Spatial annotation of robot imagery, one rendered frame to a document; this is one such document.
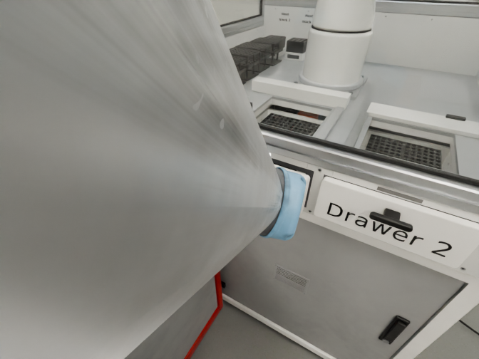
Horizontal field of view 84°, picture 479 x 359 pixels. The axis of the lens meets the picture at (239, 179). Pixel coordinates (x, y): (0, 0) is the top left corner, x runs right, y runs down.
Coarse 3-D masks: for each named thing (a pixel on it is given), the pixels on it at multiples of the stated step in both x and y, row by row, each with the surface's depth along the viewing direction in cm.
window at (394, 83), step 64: (256, 0) 47; (320, 0) 42; (384, 0) 38; (448, 0) 35; (256, 64) 53; (320, 64) 47; (384, 64) 42; (448, 64) 38; (320, 128) 54; (384, 128) 48; (448, 128) 43
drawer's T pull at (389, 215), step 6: (384, 210) 52; (390, 210) 52; (372, 216) 51; (378, 216) 50; (384, 216) 50; (390, 216) 50; (396, 216) 50; (384, 222) 50; (390, 222) 50; (396, 222) 49; (402, 222) 49; (402, 228) 49; (408, 228) 48
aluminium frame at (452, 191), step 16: (272, 128) 60; (272, 144) 61; (288, 144) 58; (304, 144) 56; (320, 144) 56; (304, 160) 58; (320, 160) 56; (336, 160) 54; (352, 160) 52; (368, 160) 51; (384, 160) 51; (352, 176) 54; (368, 176) 52; (384, 176) 51; (400, 176) 49; (416, 176) 48; (432, 176) 47; (448, 176) 46; (416, 192) 49; (432, 192) 48; (448, 192) 46; (464, 192) 45; (464, 208) 46
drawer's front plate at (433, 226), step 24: (336, 192) 56; (360, 192) 53; (360, 216) 57; (408, 216) 51; (432, 216) 49; (384, 240) 57; (408, 240) 54; (432, 240) 51; (456, 240) 49; (456, 264) 51
